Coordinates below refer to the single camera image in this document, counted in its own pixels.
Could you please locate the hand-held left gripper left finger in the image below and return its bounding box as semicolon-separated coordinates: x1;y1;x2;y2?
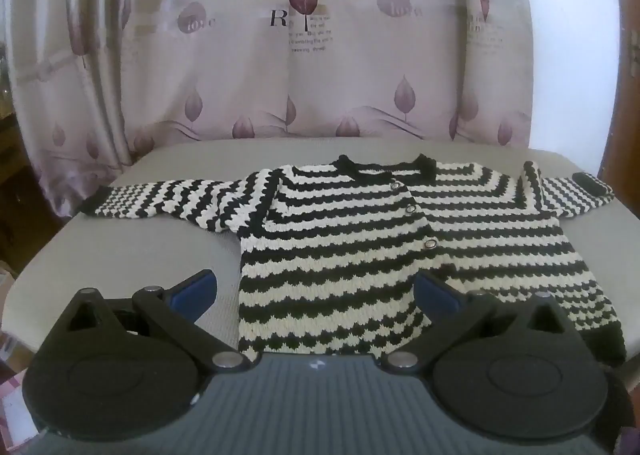
64;269;252;372

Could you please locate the pink leaf-print curtain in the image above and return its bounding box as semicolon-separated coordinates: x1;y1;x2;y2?
0;0;540;218

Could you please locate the black and white knitted sweater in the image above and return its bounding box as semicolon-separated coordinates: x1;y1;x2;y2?
80;154;627;367

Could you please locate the dark wooden furniture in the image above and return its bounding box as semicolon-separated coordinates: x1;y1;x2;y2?
0;85;33;281

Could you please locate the brown wooden door frame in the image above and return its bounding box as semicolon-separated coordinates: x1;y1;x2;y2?
597;0;640;186

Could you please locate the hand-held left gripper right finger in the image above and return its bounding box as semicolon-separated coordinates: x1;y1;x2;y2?
382;271;577;376

